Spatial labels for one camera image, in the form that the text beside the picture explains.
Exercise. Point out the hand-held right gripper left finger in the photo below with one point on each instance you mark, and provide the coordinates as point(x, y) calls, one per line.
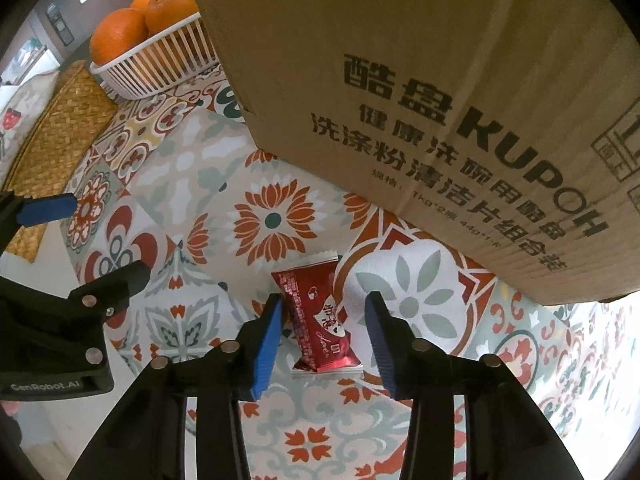
point(265, 350)

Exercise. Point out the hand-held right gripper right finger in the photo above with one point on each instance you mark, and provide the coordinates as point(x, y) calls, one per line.
point(387, 350)

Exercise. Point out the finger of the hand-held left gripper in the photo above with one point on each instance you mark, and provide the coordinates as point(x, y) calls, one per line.
point(45, 210)
point(112, 285)

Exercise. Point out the red candy packet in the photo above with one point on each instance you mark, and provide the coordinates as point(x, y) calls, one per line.
point(320, 320)

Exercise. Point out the brown cardboard box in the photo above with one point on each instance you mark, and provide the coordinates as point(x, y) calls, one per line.
point(450, 110)

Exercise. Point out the woven straw tissue box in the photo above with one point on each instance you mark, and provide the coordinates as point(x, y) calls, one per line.
point(65, 140)

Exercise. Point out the floral printed cloth cover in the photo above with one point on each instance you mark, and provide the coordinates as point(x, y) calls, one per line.
point(25, 110)

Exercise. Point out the patterned tile-print table runner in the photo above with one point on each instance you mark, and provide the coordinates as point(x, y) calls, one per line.
point(270, 220)

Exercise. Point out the white slatted fruit basket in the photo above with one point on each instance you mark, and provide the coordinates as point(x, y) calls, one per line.
point(160, 65)

